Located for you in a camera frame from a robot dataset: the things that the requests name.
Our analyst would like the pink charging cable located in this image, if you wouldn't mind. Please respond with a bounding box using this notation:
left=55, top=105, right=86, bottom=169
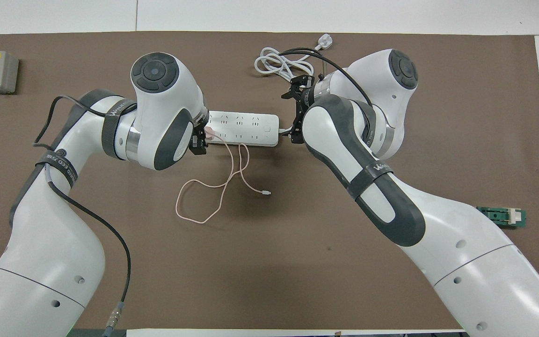
left=175, top=136, right=272, bottom=224

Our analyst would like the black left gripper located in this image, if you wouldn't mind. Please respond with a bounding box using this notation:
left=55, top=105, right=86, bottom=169
left=190, top=116, right=210, bottom=155

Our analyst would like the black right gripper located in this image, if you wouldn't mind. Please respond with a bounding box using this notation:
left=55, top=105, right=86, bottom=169
left=282, top=74, right=316, bottom=144

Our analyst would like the brown table mat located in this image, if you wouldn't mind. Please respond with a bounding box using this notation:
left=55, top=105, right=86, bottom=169
left=0, top=31, right=539, bottom=330

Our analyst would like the green knife switch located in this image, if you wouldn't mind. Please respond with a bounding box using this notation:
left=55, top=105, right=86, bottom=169
left=477, top=206, right=528, bottom=229

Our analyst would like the white power strip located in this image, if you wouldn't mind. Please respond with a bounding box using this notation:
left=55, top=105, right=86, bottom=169
left=204, top=110, right=280, bottom=148

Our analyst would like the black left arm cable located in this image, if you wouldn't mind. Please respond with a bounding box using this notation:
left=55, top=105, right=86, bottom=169
left=33, top=95, right=132, bottom=337

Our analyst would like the white power cord with plug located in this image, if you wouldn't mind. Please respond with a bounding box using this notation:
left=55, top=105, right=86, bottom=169
left=255, top=34, right=335, bottom=136

